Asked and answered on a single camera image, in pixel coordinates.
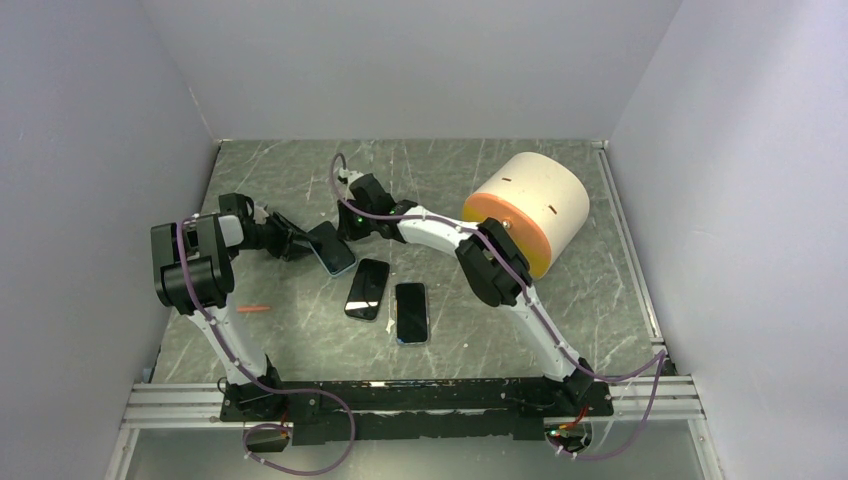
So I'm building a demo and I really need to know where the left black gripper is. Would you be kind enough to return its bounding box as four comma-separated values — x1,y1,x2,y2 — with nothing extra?
228,212,317,262

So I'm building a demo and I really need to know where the light blue phone case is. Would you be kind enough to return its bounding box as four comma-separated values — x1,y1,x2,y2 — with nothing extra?
306,220,358,279

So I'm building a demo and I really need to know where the clear magsafe phone case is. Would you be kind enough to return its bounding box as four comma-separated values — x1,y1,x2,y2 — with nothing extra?
393,281,432,347

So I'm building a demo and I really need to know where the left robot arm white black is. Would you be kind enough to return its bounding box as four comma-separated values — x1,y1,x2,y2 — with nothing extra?
150,193,316,420

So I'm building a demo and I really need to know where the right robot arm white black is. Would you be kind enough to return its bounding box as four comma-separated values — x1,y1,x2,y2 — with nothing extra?
328,169,595,415

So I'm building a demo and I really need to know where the white cylinder orange yellow face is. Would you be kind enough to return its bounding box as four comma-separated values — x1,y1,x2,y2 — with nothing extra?
461,152,590,279

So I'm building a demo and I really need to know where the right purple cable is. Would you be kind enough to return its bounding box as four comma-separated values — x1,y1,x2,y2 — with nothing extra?
329,153,669,462

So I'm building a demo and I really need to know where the purple cable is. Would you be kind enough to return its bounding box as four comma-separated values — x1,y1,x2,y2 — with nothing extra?
329,153,669,462
175,215,358,478

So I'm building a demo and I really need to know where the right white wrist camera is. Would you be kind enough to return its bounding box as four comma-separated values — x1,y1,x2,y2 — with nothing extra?
336,168,363,186

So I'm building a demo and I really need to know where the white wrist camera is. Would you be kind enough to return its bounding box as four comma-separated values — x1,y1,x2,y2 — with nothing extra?
336,168,363,186
252,206,270,224

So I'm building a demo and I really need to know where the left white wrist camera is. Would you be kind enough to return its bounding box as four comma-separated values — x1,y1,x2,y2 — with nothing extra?
252,206,270,224

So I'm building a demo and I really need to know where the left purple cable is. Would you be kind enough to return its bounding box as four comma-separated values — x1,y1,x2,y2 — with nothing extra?
175,215,358,478

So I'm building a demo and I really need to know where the aluminium frame rail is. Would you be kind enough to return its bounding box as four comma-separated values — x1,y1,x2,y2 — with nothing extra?
121,383,233,430

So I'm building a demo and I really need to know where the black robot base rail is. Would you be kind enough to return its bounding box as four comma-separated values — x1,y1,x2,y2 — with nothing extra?
219,377,614,446

